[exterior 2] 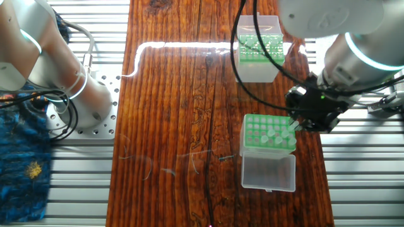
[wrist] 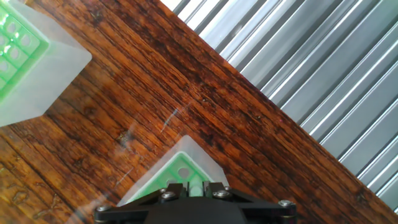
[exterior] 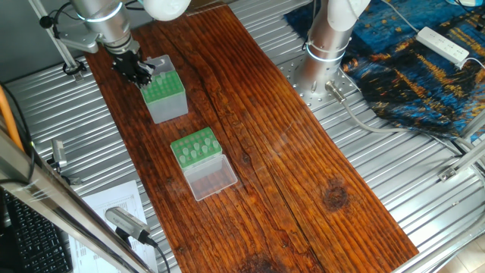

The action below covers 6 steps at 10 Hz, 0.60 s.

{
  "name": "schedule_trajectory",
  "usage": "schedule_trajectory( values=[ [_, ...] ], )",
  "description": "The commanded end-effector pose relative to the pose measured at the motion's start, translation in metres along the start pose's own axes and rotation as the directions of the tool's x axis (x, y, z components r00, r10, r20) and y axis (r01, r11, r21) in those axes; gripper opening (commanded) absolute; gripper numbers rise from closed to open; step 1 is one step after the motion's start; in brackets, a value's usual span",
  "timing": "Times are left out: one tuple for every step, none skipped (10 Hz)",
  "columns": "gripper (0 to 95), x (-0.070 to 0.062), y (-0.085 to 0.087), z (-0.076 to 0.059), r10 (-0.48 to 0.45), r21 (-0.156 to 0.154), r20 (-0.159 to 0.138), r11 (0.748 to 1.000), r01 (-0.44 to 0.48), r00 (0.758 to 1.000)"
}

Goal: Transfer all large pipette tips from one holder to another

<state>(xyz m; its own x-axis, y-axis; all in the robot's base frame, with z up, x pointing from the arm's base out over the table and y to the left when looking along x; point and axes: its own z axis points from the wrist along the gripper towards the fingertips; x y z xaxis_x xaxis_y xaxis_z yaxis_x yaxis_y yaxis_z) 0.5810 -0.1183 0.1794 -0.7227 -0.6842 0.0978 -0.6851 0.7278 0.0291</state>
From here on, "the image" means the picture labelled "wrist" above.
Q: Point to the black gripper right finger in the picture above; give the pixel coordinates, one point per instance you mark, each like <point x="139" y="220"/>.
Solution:
<point x="267" y="210"/>

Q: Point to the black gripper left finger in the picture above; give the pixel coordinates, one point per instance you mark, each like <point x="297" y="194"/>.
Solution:
<point x="124" y="211"/>

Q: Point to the tall green pipette tip holder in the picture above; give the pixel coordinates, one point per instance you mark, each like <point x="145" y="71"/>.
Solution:
<point x="186" y="152"/>

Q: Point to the brown wooden board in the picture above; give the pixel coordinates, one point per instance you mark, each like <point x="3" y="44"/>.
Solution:
<point x="155" y="81"/>

